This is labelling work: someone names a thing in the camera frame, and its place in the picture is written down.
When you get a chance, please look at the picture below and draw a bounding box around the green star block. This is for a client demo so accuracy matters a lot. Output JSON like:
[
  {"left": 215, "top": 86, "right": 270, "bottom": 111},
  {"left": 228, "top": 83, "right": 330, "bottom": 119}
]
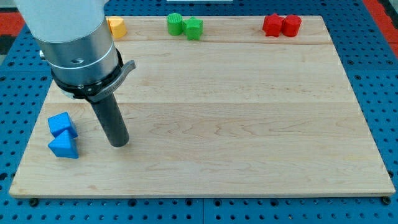
[{"left": 182, "top": 16, "right": 203, "bottom": 40}]

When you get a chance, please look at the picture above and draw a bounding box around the red star block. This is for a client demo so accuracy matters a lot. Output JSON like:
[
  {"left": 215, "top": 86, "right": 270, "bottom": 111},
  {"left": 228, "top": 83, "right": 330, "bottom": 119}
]
[{"left": 262, "top": 13, "right": 284, "bottom": 37}]

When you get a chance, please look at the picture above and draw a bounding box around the light wooden board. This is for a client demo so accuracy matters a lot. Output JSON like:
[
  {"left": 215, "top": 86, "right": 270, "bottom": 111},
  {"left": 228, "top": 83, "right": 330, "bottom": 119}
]
[{"left": 9, "top": 16, "right": 396, "bottom": 198}]

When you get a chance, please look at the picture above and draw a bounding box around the green cylinder block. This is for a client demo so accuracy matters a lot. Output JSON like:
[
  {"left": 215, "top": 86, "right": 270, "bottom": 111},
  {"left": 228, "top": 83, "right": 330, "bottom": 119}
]
[{"left": 166, "top": 12, "right": 183, "bottom": 35}]

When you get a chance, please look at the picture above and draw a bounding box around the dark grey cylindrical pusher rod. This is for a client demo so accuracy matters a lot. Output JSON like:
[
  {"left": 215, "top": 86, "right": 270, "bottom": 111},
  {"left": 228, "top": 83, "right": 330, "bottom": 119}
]
[{"left": 91, "top": 94, "right": 129, "bottom": 147}]

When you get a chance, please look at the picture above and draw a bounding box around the red cylinder block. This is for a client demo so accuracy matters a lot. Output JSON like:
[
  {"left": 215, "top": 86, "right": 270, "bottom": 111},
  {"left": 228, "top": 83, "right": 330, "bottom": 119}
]
[{"left": 282, "top": 14, "right": 302, "bottom": 37}]

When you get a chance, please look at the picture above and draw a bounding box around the blue triangle block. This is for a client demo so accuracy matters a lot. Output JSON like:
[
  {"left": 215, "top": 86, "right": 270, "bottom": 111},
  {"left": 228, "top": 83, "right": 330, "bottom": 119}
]
[{"left": 48, "top": 130, "right": 79, "bottom": 159}]

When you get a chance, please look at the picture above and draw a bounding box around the black clamp ring with lever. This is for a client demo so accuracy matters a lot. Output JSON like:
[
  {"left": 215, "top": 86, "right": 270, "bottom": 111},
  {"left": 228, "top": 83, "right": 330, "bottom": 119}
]
[{"left": 51, "top": 49, "right": 136, "bottom": 104}]

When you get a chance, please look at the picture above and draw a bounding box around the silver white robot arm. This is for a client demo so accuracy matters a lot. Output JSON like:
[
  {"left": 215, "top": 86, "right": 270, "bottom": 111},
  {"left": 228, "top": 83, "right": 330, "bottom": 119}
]
[{"left": 14, "top": 0, "right": 136, "bottom": 147}]

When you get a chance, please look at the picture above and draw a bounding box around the blue cube block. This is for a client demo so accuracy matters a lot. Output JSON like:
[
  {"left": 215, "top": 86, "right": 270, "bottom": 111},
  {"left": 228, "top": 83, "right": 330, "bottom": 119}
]
[{"left": 47, "top": 112, "right": 78, "bottom": 138}]

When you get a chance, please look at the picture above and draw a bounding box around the yellow block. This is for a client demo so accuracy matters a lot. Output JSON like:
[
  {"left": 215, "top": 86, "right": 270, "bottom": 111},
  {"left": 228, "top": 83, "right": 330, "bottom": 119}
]
[{"left": 106, "top": 16, "right": 127, "bottom": 39}]

